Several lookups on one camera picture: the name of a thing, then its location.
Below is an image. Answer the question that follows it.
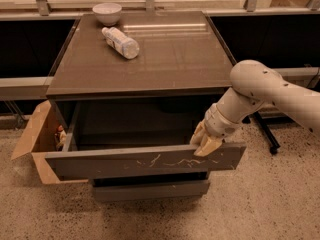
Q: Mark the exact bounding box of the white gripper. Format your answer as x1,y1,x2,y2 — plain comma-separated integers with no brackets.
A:
190,103,240,157

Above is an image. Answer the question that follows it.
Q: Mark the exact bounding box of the grey top drawer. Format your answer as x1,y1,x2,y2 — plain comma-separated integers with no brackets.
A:
46,97,246,180

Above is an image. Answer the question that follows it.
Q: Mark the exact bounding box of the grey drawer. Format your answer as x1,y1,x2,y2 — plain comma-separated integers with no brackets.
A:
92,180,210,202
46,97,246,180

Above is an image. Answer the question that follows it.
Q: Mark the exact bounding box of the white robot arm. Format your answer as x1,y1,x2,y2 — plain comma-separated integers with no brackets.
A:
190,60,320,157

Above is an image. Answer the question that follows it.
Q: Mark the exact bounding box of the dark grey drawer cabinet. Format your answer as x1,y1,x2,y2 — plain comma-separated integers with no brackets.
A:
45,10,245,203

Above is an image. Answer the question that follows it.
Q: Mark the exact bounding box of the grey bottom drawer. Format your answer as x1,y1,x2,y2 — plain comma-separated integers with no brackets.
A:
92,180,210,202

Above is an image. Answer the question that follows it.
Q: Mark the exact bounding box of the open cardboard box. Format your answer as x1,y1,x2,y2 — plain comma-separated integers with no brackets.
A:
11,101,88,185

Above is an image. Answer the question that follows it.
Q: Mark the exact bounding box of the black metal stand leg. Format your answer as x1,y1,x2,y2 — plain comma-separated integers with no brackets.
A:
252,112,280,156

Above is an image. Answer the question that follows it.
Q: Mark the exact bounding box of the clear plastic water bottle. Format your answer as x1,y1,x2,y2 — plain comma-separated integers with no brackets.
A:
101,27,140,59

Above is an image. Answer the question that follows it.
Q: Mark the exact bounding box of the white ceramic bowl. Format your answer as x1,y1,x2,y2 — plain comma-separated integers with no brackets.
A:
92,3,122,26

